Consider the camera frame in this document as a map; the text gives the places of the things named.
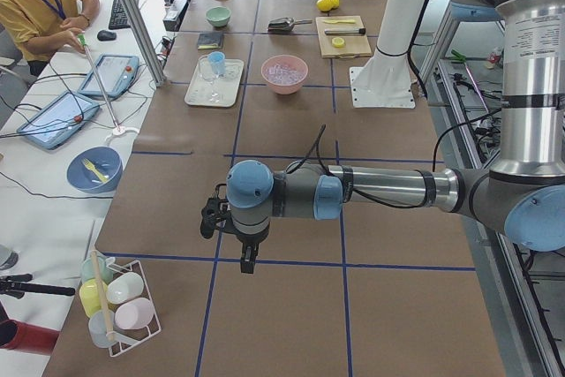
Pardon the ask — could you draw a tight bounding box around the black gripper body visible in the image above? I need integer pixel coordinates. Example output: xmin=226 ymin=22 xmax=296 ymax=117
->
xmin=232 ymin=218 xmax=270 ymax=255

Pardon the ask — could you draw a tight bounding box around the metal ice scoop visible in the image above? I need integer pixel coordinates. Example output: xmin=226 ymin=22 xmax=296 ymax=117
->
xmin=267 ymin=17 xmax=313 ymax=34

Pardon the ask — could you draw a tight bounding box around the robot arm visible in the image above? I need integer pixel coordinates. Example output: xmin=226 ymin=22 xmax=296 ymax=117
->
xmin=222 ymin=0 xmax=564 ymax=273

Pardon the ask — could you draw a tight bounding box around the white cup in rack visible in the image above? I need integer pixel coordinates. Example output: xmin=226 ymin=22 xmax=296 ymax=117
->
xmin=106 ymin=272 xmax=144 ymax=305

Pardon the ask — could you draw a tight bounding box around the pink cup in rack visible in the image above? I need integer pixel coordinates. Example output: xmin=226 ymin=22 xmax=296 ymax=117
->
xmin=115 ymin=298 xmax=155 ymax=329

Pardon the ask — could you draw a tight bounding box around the grey-blue cup in rack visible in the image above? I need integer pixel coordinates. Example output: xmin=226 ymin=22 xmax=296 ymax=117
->
xmin=88 ymin=310 xmax=117 ymax=348

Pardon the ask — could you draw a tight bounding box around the green cup in rack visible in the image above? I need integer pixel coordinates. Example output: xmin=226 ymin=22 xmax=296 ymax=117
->
xmin=80 ymin=255 xmax=113 ymax=283

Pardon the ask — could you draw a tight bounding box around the yellow cup in rack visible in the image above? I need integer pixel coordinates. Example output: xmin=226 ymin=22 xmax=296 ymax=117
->
xmin=79 ymin=278 xmax=102 ymax=318

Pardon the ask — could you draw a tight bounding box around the clear ice cubes pile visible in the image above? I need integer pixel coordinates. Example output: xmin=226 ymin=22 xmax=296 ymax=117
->
xmin=266 ymin=63 xmax=305 ymax=86

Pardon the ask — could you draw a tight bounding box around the blue plastic cup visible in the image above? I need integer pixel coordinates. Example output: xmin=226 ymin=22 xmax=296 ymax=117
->
xmin=207 ymin=51 xmax=225 ymax=77

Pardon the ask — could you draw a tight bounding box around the cream serving tray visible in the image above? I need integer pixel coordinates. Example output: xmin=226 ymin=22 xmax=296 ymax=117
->
xmin=185 ymin=59 xmax=245 ymax=108

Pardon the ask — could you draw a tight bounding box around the pink bowl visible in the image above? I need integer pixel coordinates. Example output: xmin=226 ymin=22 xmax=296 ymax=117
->
xmin=260 ymin=55 xmax=309 ymax=94

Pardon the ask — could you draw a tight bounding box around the metal reach stick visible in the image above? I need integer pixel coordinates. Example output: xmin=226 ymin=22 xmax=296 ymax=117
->
xmin=78 ymin=34 xmax=139 ymax=146

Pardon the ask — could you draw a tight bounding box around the clear wine glass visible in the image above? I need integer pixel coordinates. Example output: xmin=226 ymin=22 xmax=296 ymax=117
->
xmin=198 ymin=55 xmax=221 ymax=103

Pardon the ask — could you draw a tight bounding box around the blue bowl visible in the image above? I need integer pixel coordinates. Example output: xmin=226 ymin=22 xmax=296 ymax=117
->
xmin=66 ymin=146 xmax=123 ymax=194

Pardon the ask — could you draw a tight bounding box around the yellow plastic fork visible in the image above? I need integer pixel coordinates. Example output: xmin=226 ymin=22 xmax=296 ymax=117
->
xmin=81 ymin=158 xmax=109 ymax=184

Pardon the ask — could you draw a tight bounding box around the grey yellow sponge cloth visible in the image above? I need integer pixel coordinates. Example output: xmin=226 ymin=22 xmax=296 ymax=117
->
xmin=197 ymin=32 xmax=224 ymax=50

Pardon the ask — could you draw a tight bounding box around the far teach pendant tablet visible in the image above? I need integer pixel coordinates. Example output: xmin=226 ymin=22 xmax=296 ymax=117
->
xmin=78 ymin=54 xmax=139 ymax=100

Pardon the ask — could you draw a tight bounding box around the teach pendant tablet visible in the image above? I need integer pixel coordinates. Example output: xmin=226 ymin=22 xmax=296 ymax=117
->
xmin=17 ymin=91 xmax=100 ymax=150
xmin=78 ymin=54 xmax=139 ymax=100

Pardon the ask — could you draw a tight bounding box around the half lemon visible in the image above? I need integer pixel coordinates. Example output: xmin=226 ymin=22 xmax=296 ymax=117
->
xmin=331 ymin=37 xmax=345 ymax=49

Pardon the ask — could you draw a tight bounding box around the wooden cutting board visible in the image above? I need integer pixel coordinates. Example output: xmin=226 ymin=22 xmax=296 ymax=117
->
xmin=315 ymin=16 xmax=373 ymax=58

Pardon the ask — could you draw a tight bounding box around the green bowl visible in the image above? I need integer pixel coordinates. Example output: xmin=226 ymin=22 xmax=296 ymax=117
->
xmin=206 ymin=6 xmax=231 ymax=28

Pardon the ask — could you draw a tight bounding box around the near teach pendant tablet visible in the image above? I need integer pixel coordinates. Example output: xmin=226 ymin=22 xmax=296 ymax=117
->
xmin=17 ymin=91 xmax=100 ymax=150

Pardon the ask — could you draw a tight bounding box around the yellow plastic knife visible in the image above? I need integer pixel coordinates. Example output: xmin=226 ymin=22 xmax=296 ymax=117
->
xmin=322 ymin=19 xmax=357 ymax=25

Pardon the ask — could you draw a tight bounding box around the black power box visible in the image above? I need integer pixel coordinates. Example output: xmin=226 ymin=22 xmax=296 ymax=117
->
xmin=162 ymin=0 xmax=189 ymax=32

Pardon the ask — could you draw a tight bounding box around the red cylinder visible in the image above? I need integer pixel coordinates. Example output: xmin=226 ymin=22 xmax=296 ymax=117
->
xmin=1 ymin=320 xmax=59 ymax=355

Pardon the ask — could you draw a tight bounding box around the black computer mouse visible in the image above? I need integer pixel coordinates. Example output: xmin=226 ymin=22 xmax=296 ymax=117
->
xmin=97 ymin=30 xmax=117 ymax=41

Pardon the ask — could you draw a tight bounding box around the black keyboard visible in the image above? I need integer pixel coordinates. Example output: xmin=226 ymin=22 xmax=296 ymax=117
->
xmin=108 ymin=0 xmax=131 ymax=30

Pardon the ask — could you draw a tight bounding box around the person in yellow shirt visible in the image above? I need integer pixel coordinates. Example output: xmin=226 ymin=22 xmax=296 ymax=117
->
xmin=1 ymin=0 xmax=100 ymax=76

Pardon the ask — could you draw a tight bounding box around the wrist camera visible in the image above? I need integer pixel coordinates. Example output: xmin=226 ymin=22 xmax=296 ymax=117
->
xmin=200 ymin=183 xmax=235 ymax=239

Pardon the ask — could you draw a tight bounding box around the white wire cup rack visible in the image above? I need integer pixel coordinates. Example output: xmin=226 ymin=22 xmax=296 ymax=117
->
xmin=88 ymin=251 xmax=162 ymax=358

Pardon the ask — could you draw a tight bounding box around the wooden rack handle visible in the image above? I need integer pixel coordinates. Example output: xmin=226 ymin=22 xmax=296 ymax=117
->
xmin=90 ymin=250 xmax=116 ymax=342

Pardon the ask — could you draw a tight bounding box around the black tripod handle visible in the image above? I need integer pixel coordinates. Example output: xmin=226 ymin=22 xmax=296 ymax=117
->
xmin=1 ymin=274 xmax=76 ymax=299

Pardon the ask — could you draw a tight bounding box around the aluminium frame post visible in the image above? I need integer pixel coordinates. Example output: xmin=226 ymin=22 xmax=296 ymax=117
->
xmin=120 ymin=0 xmax=166 ymax=87

